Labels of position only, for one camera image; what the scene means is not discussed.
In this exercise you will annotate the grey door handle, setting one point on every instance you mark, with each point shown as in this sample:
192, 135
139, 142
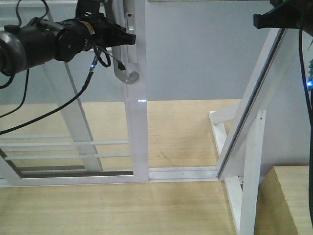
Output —
119, 67

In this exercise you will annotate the white rear support brace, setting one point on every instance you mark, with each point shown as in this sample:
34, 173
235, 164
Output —
217, 120

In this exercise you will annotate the white door frame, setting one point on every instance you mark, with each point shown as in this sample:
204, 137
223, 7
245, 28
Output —
256, 97

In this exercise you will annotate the silver door lock plate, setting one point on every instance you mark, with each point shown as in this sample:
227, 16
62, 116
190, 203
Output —
129, 9

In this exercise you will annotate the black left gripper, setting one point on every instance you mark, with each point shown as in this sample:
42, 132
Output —
70, 37

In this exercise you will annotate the white diagonal support brace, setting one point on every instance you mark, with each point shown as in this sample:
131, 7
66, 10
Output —
243, 198

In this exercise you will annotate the aluminium floor door track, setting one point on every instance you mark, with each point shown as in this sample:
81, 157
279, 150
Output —
183, 174

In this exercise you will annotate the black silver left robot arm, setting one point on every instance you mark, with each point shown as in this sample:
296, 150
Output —
42, 40

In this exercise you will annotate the white sliding glass door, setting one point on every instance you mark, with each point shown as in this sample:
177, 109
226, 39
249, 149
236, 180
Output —
116, 112

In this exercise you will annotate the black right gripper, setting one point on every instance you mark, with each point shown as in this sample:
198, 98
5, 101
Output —
291, 14

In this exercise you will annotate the green circuit board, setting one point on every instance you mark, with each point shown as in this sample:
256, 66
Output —
310, 79

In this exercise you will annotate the light wooden box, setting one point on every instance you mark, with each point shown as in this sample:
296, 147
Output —
282, 207

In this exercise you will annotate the light wooden platform board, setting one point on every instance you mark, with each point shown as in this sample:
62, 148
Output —
179, 135

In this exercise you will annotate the fixed glass door panel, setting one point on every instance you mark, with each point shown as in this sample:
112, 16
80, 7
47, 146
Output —
42, 120

